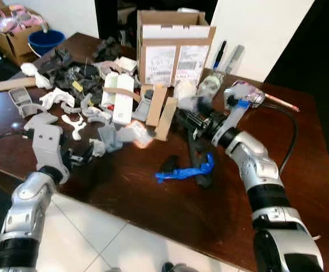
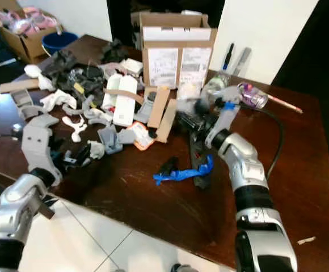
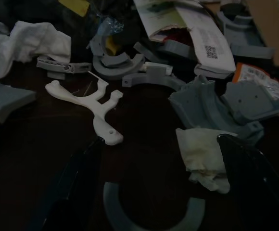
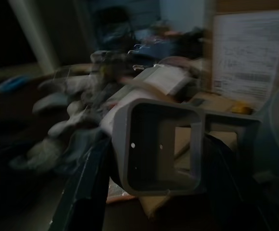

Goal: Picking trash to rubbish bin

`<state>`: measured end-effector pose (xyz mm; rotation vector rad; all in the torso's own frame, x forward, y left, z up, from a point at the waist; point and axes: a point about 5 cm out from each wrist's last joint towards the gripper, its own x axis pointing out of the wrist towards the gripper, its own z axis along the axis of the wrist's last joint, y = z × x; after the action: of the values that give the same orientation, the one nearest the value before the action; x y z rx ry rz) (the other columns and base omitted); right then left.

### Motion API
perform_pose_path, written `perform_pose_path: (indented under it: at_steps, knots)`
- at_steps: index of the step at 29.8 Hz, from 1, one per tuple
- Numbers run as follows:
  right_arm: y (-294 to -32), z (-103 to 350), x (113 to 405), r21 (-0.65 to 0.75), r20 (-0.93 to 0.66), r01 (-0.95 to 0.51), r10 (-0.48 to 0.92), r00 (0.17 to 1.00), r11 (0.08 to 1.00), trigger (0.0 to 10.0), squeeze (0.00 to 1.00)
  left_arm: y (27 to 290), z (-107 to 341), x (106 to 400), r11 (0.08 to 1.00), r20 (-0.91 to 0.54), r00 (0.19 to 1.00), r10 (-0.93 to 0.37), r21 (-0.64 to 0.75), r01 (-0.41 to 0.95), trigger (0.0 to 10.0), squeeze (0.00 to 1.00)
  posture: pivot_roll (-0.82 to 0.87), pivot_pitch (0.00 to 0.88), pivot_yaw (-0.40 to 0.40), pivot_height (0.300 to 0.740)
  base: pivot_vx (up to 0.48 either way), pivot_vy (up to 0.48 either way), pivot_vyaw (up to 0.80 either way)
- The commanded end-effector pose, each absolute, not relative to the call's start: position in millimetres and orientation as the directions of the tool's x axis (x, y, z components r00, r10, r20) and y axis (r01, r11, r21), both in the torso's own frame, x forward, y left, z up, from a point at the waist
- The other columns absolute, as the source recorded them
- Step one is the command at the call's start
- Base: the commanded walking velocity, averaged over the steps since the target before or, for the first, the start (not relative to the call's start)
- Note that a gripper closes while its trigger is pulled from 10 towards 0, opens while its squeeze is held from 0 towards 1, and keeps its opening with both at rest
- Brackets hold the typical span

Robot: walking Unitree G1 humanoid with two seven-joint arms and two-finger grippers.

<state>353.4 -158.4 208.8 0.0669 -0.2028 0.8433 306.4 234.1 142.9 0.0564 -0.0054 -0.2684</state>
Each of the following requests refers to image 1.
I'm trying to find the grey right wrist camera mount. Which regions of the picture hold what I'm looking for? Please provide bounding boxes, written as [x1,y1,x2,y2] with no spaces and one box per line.
[213,85,251,146]

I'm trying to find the black marker pen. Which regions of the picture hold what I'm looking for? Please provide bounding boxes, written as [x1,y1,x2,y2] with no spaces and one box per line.
[212,41,228,72]

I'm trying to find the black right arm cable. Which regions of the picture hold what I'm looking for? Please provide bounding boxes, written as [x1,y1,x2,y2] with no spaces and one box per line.
[260,102,300,176]

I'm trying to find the blue plastic bucket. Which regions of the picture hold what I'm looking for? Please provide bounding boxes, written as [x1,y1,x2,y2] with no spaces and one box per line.
[28,29,66,57]

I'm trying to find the clear bottle purple label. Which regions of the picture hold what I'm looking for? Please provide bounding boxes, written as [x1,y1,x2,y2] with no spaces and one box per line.
[230,80,266,109]

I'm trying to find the white rectangular box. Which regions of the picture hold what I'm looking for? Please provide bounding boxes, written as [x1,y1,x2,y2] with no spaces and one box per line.
[112,75,136,126]

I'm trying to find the cardboard box with shipping labels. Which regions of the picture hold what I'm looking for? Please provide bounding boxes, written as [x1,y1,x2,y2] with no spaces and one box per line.
[137,10,217,87]

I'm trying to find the white plastic bag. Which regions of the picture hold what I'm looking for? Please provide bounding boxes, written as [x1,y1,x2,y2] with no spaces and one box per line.
[173,79,199,106]

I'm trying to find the white crumpled tissue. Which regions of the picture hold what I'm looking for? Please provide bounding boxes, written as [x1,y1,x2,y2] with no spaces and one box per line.
[20,62,52,91]

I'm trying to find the white leaning board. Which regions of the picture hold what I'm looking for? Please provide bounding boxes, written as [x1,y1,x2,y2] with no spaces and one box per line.
[207,0,316,83]

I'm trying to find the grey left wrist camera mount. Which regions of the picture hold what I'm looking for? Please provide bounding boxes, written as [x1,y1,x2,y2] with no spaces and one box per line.
[31,124,70,172]

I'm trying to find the white printed plastic part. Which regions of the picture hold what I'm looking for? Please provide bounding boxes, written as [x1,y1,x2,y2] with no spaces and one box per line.
[40,88,75,112]

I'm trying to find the long black plastic bracket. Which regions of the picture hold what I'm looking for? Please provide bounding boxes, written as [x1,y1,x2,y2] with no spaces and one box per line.
[186,131,214,189]

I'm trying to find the orange pencil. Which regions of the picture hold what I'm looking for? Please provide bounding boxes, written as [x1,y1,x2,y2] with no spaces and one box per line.
[264,93,301,113]

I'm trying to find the brown cardboard strip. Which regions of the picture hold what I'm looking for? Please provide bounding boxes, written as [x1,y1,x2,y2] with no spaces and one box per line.
[154,96,179,142]
[0,76,38,93]
[145,85,168,127]

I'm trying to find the clear plastic bottle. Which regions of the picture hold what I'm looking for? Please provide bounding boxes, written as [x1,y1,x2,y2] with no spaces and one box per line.
[197,73,227,100]

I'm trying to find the white trash piece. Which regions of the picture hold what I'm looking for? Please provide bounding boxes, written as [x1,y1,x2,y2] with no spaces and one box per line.
[90,139,106,158]

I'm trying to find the open cardboard box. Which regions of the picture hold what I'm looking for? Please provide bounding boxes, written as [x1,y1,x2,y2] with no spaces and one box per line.
[0,3,50,66]

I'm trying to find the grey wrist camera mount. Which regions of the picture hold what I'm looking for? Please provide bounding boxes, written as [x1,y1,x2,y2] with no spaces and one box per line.
[213,85,251,146]
[31,124,70,172]

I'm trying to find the small black plastic piece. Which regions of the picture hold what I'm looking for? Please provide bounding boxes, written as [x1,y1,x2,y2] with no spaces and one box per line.
[160,156,180,174]

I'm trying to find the white green carton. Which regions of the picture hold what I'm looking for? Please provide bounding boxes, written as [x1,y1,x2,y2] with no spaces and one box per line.
[100,72,120,109]

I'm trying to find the black crumpled bag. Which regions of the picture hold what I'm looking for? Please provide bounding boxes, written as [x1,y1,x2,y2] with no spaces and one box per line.
[94,37,123,63]

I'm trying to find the grey printed plastic part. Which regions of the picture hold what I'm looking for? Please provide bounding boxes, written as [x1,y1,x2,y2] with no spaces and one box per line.
[133,88,154,123]
[79,96,112,126]
[99,122,123,153]
[9,87,41,118]
[24,112,58,132]

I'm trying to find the white bone-shaped plastic part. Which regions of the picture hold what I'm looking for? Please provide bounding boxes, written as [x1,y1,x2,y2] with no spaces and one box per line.
[62,113,87,142]

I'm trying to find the pink plastic pack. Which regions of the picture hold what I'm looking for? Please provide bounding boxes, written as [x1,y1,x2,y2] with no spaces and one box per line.
[0,6,44,32]

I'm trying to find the white orange wrapper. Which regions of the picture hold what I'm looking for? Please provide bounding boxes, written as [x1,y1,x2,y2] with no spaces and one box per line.
[119,122,154,150]

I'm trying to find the black plastic parts pile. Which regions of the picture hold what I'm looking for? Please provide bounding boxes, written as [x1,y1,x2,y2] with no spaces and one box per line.
[40,48,106,100]

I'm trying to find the grey marker pen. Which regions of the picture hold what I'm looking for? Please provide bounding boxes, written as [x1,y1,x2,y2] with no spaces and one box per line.
[225,45,245,75]

